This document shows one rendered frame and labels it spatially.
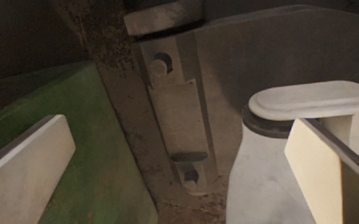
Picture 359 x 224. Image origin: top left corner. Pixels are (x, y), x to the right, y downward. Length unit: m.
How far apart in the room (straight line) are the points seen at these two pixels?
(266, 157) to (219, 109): 0.24
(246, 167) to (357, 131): 0.20
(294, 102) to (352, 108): 0.09
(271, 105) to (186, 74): 0.20
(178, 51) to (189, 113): 0.17
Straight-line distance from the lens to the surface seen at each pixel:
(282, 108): 0.39
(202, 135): 0.57
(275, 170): 0.33
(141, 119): 0.83
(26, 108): 0.57
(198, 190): 0.72
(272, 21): 0.49
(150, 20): 0.47
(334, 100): 0.42
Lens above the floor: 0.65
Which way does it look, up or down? 58 degrees down
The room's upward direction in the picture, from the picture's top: 161 degrees counter-clockwise
